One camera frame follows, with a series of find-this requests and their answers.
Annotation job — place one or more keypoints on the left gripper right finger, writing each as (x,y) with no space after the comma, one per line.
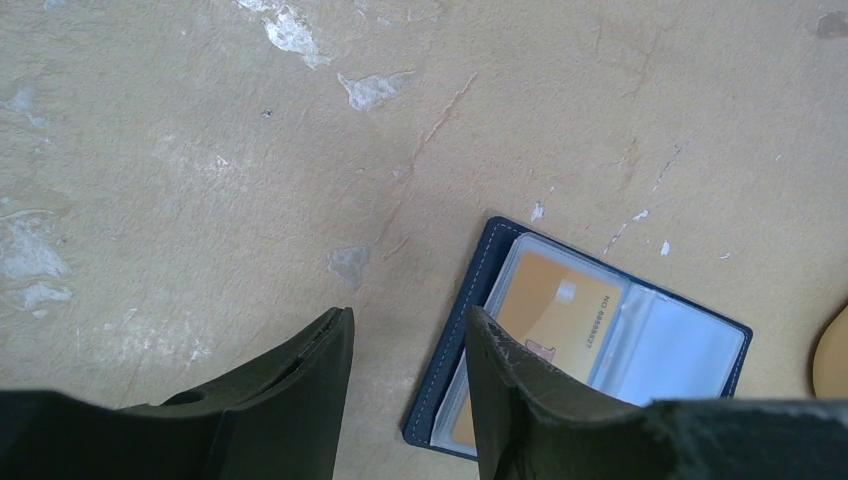
(532,421)

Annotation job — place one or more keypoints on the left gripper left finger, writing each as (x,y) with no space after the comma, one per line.
(277,416)

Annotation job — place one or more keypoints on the blue leather card holder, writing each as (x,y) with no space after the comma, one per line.
(659,345)

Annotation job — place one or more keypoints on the tan oval plastic tray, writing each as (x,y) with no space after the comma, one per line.
(829,363)

